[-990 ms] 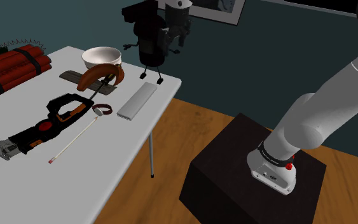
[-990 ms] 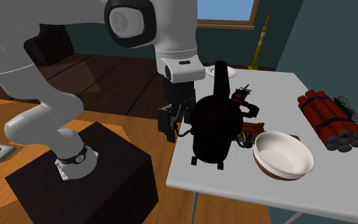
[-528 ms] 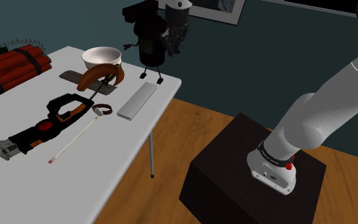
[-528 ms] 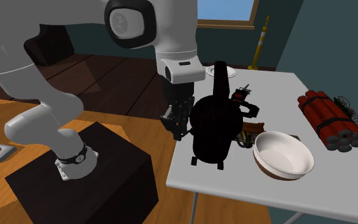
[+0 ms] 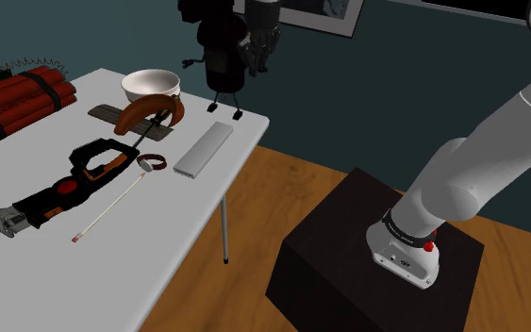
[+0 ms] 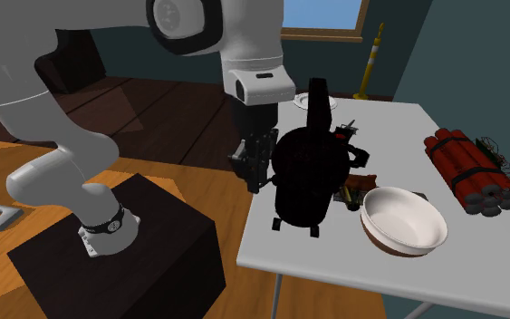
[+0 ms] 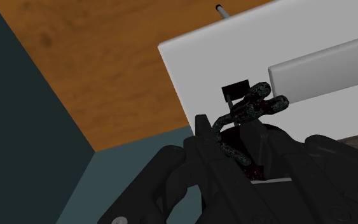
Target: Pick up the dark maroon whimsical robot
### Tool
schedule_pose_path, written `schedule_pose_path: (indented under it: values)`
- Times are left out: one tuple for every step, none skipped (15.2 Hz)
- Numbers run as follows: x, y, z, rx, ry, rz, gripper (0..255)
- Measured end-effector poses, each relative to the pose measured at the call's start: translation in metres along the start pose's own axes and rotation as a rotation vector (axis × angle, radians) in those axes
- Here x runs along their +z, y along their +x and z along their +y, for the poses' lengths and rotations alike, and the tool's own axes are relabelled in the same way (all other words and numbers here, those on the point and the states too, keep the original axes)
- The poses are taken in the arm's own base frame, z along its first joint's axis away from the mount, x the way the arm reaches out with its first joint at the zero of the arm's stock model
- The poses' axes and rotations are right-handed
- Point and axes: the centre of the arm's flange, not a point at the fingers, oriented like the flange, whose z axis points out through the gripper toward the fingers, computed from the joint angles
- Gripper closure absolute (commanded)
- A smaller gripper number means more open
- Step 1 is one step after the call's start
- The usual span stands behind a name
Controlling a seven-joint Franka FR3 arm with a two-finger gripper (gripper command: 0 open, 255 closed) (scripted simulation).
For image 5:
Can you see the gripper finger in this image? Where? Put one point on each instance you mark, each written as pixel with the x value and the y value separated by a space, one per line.
pixel 250 57
pixel 270 48

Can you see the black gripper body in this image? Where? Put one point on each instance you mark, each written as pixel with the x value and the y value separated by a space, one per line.
pixel 263 17

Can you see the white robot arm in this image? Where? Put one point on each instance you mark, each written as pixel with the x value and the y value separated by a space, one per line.
pixel 476 174

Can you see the black figure with legs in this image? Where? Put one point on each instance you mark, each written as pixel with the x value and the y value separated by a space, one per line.
pixel 221 55

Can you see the white bowl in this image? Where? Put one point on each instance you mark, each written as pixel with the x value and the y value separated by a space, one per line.
pixel 151 83

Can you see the grey flat remote control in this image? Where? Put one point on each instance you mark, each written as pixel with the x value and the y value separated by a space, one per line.
pixel 203 151

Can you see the thin black rod tool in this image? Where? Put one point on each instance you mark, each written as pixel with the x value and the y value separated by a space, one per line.
pixel 144 134

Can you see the brown curved crescent object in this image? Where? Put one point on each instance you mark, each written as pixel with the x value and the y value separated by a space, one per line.
pixel 131 112

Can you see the brown wristwatch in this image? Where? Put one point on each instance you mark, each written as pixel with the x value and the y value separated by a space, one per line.
pixel 152 162

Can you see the grey-brown slatted board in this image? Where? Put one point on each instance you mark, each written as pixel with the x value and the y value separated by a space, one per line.
pixel 104 113

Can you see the white stick with red tip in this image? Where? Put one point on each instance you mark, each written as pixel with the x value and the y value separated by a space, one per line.
pixel 108 209

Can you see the dark robot stand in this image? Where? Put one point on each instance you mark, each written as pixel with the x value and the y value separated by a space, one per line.
pixel 338 257

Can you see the black orange reciprocating saw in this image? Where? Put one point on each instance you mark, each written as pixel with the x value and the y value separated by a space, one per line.
pixel 62 188

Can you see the red dynamite bundle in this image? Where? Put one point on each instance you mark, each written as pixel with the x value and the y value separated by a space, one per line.
pixel 12 99

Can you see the white table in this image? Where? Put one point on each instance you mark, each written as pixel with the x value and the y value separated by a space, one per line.
pixel 62 285

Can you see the framed wall picture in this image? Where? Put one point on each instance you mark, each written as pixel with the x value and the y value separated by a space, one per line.
pixel 325 16

